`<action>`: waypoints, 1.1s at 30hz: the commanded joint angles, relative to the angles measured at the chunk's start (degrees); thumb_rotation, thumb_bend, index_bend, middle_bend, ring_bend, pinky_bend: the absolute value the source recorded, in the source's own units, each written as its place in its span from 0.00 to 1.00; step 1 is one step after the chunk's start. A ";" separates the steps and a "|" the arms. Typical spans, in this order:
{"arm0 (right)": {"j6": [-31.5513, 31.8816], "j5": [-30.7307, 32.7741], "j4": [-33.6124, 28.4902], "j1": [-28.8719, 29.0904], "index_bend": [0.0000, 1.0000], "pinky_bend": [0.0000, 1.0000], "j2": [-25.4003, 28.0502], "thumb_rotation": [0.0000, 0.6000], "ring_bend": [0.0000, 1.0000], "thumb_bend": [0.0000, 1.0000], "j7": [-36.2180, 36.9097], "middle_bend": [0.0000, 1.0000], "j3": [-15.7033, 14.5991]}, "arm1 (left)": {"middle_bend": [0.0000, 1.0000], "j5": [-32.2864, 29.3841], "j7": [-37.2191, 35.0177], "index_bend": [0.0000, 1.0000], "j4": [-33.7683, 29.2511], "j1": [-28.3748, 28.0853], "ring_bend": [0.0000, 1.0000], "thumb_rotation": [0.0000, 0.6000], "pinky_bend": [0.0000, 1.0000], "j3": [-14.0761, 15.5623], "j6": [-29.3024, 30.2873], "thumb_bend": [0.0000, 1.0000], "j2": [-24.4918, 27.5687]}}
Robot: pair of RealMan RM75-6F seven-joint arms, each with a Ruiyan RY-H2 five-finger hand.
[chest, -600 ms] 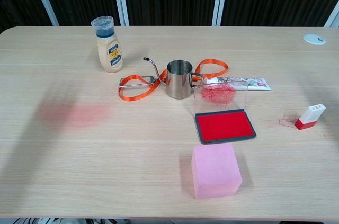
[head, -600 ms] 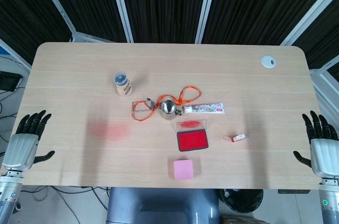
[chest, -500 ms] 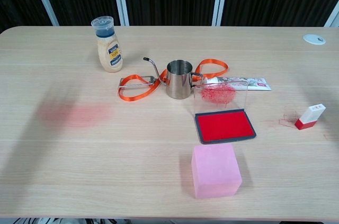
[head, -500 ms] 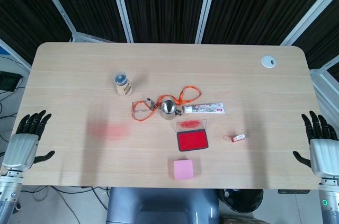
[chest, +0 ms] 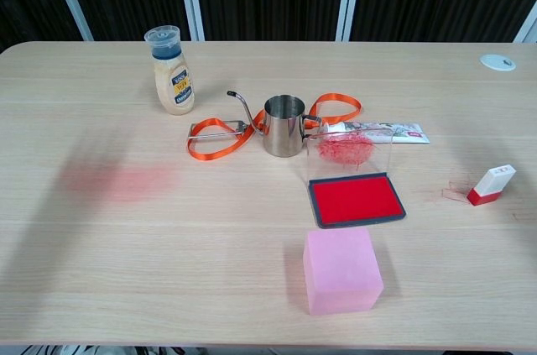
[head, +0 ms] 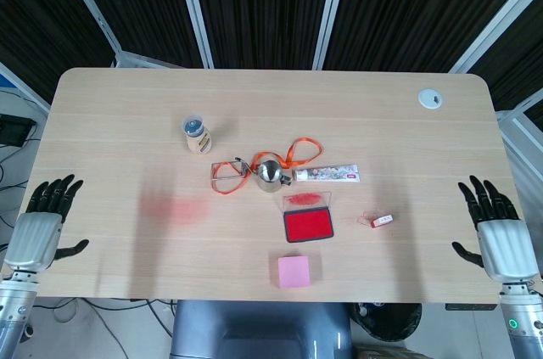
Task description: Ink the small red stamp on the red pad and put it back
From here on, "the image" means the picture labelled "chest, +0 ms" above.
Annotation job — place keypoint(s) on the red white stamp block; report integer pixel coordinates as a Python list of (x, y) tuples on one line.
[(493, 181)]

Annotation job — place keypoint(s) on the steel gooseneck pitcher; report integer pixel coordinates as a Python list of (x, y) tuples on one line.
[(283, 132)]

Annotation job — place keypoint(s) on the clear badge holder metal clip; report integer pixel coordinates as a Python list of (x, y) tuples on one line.
[(240, 125)]

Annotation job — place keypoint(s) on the red ink pad clear lid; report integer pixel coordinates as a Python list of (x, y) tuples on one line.
[(354, 202)]

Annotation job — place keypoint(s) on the beige sauce squeeze bottle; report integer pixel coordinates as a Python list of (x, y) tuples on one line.
[(174, 86)]

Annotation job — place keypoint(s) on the white printed toothpaste tube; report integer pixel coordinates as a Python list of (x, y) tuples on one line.
[(403, 130)]

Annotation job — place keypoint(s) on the pink foam cube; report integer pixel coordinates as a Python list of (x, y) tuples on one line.
[(340, 271)]

